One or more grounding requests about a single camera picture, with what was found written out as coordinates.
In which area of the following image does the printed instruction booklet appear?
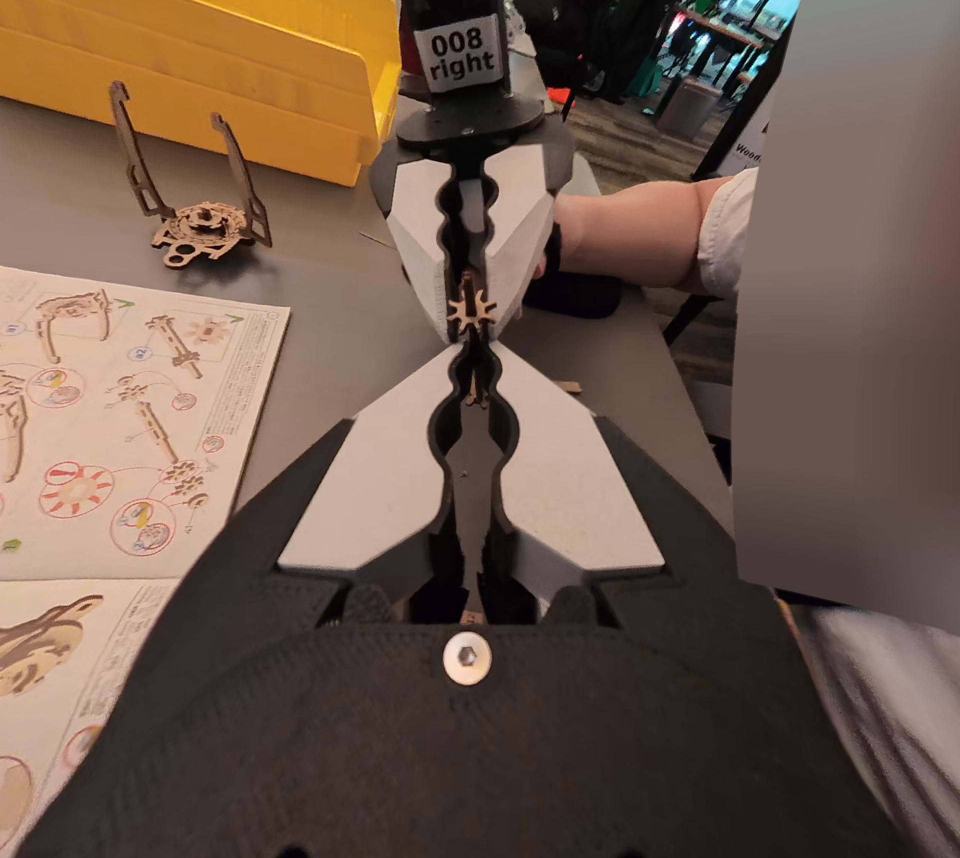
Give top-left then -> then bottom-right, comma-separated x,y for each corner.
0,264 -> 294,846

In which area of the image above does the person's right forearm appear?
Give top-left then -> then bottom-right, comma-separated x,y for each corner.
660,166 -> 760,298

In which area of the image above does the small wooden gear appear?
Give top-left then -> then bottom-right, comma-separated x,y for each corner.
447,294 -> 498,336

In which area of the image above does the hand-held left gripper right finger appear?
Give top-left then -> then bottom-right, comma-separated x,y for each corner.
472,342 -> 666,619

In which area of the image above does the white sign board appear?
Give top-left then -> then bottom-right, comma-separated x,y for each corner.
708,117 -> 768,178

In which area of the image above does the person's right hand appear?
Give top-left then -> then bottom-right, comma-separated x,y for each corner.
536,183 -> 661,291

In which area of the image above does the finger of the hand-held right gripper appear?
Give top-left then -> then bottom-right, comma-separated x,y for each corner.
457,145 -> 558,345
388,159 -> 462,348

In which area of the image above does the background desk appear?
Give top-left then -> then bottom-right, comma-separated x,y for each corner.
671,1 -> 785,81

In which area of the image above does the grey waste bin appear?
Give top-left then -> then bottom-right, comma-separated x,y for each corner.
655,76 -> 723,141

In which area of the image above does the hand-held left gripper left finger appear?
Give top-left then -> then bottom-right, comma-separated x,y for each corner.
277,344 -> 470,623

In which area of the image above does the black sign stand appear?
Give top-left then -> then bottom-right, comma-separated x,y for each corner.
663,0 -> 832,348

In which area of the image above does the wooden model base with arms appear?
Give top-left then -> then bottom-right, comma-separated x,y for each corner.
109,80 -> 273,271

